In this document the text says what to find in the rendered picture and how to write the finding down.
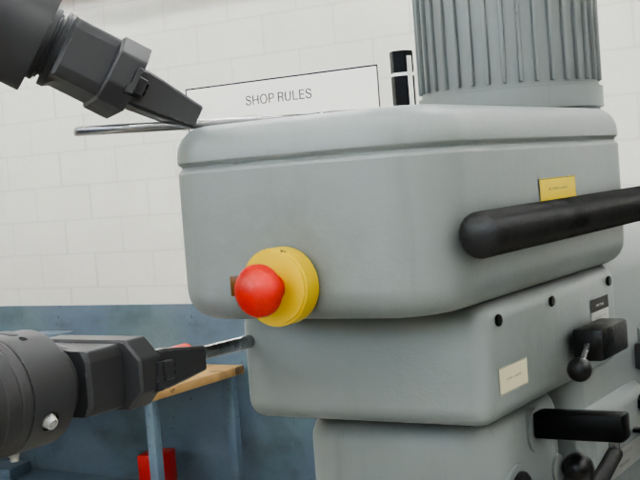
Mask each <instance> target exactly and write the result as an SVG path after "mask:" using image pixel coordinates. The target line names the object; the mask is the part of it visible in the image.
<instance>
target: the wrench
mask: <svg viewBox="0 0 640 480"><path fill-rule="evenodd" d="M335 111H342V110H331V111H317V112H313V113H295V114H277V115H262V114H261V116H255V115H245V117H229V118H212V119H198V120H197V122H196V124H195V126H194V128H192V129H190V128H187V127H184V126H182V125H179V124H176V123H173V122H171V121H164V122H148V123H131V124H115V125H102V126H85V127H77V128H75V129H74V130H73V134H74V136H87V135H102V134H120V133H136V132H151V131H167V130H195V129H199V128H203V127H207V126H213V125H222V124H230V123H239V122H248V121H256V120H265V119H273V118H282V117H292V116H300V115H309V114H317V113H326V112H335Z"/></svg>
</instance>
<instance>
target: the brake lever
mask: <svg viewBox="0 0 640 480"><path fill-rule="evenodd" d="M254 344H255V340H254V338H253V337H252V336H251V335H245V336H241V337H237V338H233V339H229V340H225V341H221V342H217V343H213V344H209V345H205V346H204V347H205V350H206V359H210V358H213V357H217V356H221V355H225V354H229V353H233V352H237V351H240V350H246V349H250V348H253V346H254ZM189 346H190V344H187V343H183V344H180V345H176V346H173V347H171V348H176V347H189Z"/></svg>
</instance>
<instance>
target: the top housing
mask: <svg viewBox="0 0 640 480"><path fill-rule="evenodd" d="M616 136H617V128H616V124H615V122H614V120H613V118H612V117H611V116H610V115H609V114H608V113H607V112H606V111H604V110H600V109H584V108H548V107H513V106H477V105H442V104H421V105H403V106H389V107H379V108H369V109H360V110H343V111H335V112H326V113H317V114H309V115H300V116H292V117H282V118H273V119H265V120H256V121H248V122H239V123H230V124H222V125H213V126H207V127H203V128H199V129H195V130H192V131H191V132H189V133H187V135H186V136H185V137H184V138H183V139H182V140H181V143H180V145H179V147H178V150H177V165H178V166H179V167H180V168H182V171H181V172H180V173H179V174H178V178H179V189H180V201H181V212H182V224H183V235H184V247H185V258H186V270H187V282H188V292H189V296H190V300H191V302H192V304H193V305H194V307H195V308H196V309H197V310H199V311H200V312H201V313H203V314H205V315H207V316H210V317H212V318H222V319H257V318H256V317H252V316H250V315H248V314H247V313H245V312H244V311H243V310H242V309H241V308H240V307H239V305H238V304H237V302H236V299H235V296H231V291H230V276H238V275H239V274H240V272H241V271H242V270H243V269H244V268H245V267H246V265H247V264H248V262H249V260H251V258H252V256H253V255H255V254H256V253H257V252H259V251H261V250H265V249H271V248H277V247H291V248H294V249H297V250H300V251H301V252H302V253H304V254H305V255H306V256H307V257H308V258H309V260H310V261H311V263H312V264H313V266H314V268H315V270H316V273H317V277H318V282H319V294H318V299H317V302H316V305H315V307H314V309H313V310H312V312H311V313H310V314H309V316H307V317H306V318H305V319H362V318H405V317H417V316H426V315H433V314H439V313H444V312H450V311H454V310H460V309H462V308H465V307H469V306H472V305H475V304H478V303H481V302H484V301H488V300H491V299H493V298H496V297H499V296H502V295H506V294H509V293H512V292H515V291H518V290H523V289H526V288H529V287H532V286H535V285H538V284H541V283H545V282H548V281H550V280H553V279H556V278H559V277H563V276H566V275H569V274H572V273H575V272H578V271H581V270H586V269H589V268H592V267H595V266H599V265H602V264H605V263H608V262H609V261H611V260H613V259H614V258H616V257H617V256H618V254H619V253H620V252H621V250H622V248H623V246H624V227H623V225H622V226H618V227H614V228H610V229H606V230H600V231H595V232H591V233H587V234H583V235H579V236H575V237H572V238H567V239H563V240H559V241H555V242H551V243H548V244H544V245H539V246H535V247H531V248H527V249H523V250H516V251H512V252H508V253H504V254H500V255H496V256H492V257H488V258H484V259H480V258H474V257H472V256H470V255H469V254H467V253H466V252H465V251H464V249H463V248H462V246H461V244H460V241H459V232H458V231H459V229H460V225H461V223H462V221H463V220H464V218H465V217H466V216H468V215H469V214H471V213H472V212H476V211H480V210H491V209H498V208H504V207H510V206H516V205H522V204H529V203H535V202H541V201H547V200H553V199H559V198H565V197H572V196H578V195H583V194H590V193H596V192H602V191H608V190H620V189H621V182H620V167H619V151H618V143H617V142H615V141H614V138H615V137H616Z"/></svg>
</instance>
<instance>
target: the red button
mask: <svg viewBox="0 0 640 480"><path fill-rule="evenodd" d="M284 294H285V284H284V282H283V280H282V278H281V277H280V276H279V275H277V274H276V272H275V271H274V270H273V269H271V268H270V267H268V266H266V265H262V264H255V265H250V266H247V267H246V268H244V269H243V270H242V271H241V272H240V274H239V275H238V277H237V279H236V281H235V285H234V295H235V299H236V302H237V304H238V305H239V307H240V308H241V309H242V310H243V311H244V312H245V313H247V314H248V315H250V316H252V317H256V318H263V317H267V316H270V315H272V314H273V313H275V312H276V311H277V309H278V308H279V306H280V304H281V301H282V298H283V296H284Z"/></svg>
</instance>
